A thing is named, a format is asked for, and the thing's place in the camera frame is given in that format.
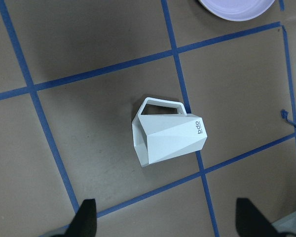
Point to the white faceted mug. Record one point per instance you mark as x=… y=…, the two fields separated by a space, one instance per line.
x=161 y=137

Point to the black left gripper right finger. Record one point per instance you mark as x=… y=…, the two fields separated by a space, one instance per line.
x=250 y=222

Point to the lavender round plate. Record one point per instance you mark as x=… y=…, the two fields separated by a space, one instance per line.
x=237 y=10

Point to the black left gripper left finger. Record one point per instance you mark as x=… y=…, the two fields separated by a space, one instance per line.
x=84 y=223

